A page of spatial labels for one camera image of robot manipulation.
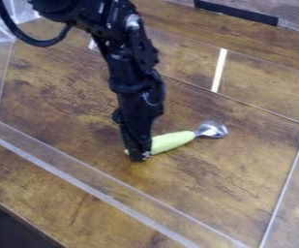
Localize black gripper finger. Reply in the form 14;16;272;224
120;125;150;162

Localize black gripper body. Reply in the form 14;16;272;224
96;18;165;130

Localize green handled metal spoon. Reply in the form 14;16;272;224
122;120;229;157

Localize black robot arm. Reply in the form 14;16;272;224
26;0;165;162

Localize black bar at back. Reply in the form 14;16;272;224
192;0;277;26

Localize clear acrylic enclosure walls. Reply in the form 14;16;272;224
0;0;299;248

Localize black cable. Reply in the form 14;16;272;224
0;0;74;48

